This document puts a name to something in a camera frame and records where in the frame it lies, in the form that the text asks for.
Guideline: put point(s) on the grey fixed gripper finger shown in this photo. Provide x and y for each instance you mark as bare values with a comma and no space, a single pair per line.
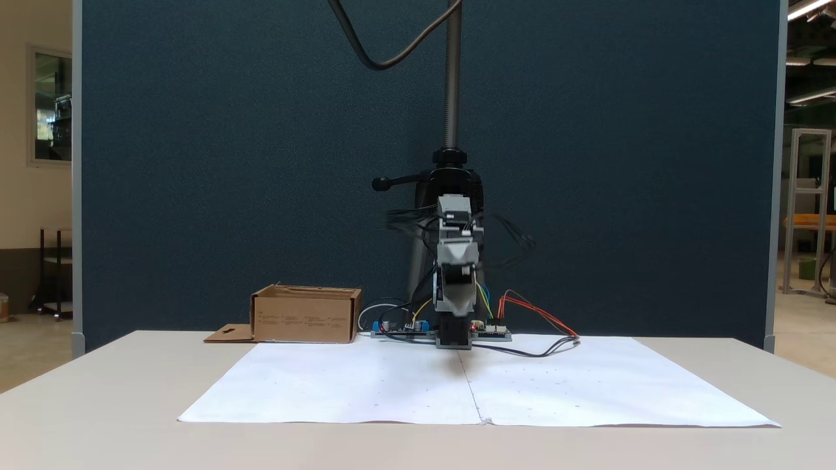
462,303

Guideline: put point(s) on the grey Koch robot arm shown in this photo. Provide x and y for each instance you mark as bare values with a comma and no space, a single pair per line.
454,215

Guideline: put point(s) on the green bin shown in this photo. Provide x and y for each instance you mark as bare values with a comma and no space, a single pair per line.
807,269

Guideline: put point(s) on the green controller circuit board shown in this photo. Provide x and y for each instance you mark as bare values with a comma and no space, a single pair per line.
493,331

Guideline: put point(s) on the blue power circuit board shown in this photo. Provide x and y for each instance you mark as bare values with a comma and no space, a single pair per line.
398,328

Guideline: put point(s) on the white paper sheet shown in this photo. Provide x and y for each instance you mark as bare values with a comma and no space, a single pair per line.
588,385
339,385

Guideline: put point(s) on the brown cardboard box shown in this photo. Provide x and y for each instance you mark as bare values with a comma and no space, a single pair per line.
304,316

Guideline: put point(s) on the dark blue partition panel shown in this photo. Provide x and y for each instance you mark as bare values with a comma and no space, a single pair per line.
196,163

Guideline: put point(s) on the black shelf rack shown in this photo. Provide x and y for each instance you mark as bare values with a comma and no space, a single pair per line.
49,274

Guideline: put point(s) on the ceiling light strip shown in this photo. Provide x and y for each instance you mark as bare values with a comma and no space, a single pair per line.
806,8

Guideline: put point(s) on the black camera stand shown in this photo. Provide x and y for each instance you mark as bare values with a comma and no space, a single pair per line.
450,170

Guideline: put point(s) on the grey metal frame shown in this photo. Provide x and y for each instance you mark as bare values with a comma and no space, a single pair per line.
793,209

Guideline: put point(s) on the framed wall window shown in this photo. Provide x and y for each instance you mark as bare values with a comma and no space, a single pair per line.
52,108

